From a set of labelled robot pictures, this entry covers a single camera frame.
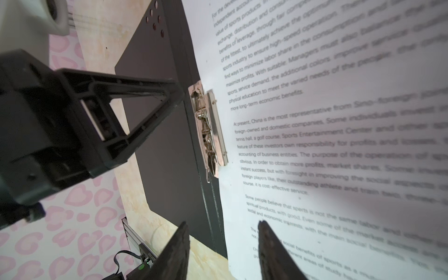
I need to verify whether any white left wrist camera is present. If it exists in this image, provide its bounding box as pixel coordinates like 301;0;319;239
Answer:
1;0;69;65

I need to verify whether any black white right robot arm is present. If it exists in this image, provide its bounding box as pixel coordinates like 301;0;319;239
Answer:
106;220;307;280

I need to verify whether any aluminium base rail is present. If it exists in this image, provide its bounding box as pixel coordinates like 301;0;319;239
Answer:
121;217;158;267

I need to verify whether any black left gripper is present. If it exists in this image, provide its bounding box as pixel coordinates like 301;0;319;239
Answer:
1;49;185;228

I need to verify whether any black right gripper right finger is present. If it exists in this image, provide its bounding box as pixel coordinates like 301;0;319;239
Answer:
258;220;307;280

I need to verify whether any red black folder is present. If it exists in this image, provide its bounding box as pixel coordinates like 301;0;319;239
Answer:
115;1;227;256

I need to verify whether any double column text sheet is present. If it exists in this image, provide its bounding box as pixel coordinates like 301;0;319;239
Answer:
183;1;448;280

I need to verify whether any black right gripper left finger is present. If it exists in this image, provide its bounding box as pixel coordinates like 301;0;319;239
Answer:
138;222;190;280

